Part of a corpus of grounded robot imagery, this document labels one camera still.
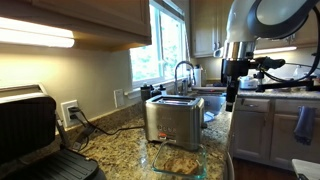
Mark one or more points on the white cooking pot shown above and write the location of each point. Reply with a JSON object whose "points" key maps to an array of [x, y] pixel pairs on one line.
{"points": [[248, 83]]}

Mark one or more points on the stainless steel two-slot toaster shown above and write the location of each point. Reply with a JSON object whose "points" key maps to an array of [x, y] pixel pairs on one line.
{"points": [[173, 121]]}

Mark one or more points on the black bottle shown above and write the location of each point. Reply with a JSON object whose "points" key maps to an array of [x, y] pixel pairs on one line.
{"points": [[145, 93]]}

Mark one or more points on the clear glass baking dish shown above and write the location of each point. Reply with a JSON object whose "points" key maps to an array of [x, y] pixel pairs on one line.
{"points": [[180, 151]]}

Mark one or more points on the white paper towel roll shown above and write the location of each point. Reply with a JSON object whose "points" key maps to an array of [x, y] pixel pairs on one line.
{"points": [[198, 76]]}

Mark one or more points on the white wall switch plate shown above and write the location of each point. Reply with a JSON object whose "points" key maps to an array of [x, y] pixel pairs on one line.
{"points": [[119, 98]]}

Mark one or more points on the black panini grill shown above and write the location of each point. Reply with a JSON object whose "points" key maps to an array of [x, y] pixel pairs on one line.
{"points": [[30, 126]]}

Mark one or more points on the under-cabinet light strip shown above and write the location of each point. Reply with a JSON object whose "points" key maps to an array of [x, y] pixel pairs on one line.
{"points": [[33, 33], [276, 50]]}

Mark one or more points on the black bar-shaped camera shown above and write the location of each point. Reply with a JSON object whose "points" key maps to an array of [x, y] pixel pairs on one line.
{"points": [[271, 63]]}

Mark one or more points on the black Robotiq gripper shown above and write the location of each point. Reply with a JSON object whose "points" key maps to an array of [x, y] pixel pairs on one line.
{"points": [[233, 70]]}

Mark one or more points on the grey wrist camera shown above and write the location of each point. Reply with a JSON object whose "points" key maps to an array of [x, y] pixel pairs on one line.
{"points": [[218, 52]]}

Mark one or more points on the black toaster lever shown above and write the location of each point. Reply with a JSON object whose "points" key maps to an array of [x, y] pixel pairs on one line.
{"points": [[204, 125]]}

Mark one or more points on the white wall power outlet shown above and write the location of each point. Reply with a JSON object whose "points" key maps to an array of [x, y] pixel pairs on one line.
{"points": [[65, 110]]}

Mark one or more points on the wooden wall cabinet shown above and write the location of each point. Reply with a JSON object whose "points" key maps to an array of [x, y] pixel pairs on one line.
{"points": [[83, 16]]}

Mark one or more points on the chrome kitchen faucet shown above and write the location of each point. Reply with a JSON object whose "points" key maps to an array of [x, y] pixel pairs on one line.
{"points": [[185, 87]]}

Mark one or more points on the kitchen window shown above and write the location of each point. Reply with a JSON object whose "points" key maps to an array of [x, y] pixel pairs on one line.
{"points": [[156, 50]]}

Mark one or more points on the light wooden robot table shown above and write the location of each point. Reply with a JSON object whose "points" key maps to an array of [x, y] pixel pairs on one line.
{"points": [[306, 168]]}

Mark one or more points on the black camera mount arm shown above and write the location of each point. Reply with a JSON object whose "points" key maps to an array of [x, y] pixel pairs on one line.
{"points": [[286, 85]]}

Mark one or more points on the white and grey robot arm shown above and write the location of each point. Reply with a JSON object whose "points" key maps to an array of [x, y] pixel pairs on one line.
{"points": [[240, 23]]}

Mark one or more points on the blue-rimmed container lid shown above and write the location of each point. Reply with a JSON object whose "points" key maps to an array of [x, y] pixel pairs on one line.
{"points": [[209, 116]]}

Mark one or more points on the blue hanging towel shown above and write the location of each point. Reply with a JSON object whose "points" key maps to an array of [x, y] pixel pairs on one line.
{"points": [[305, 125]]}

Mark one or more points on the beige base cabinet with drawers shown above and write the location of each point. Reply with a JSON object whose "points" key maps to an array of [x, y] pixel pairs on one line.
{"points": [[253, 133]]}

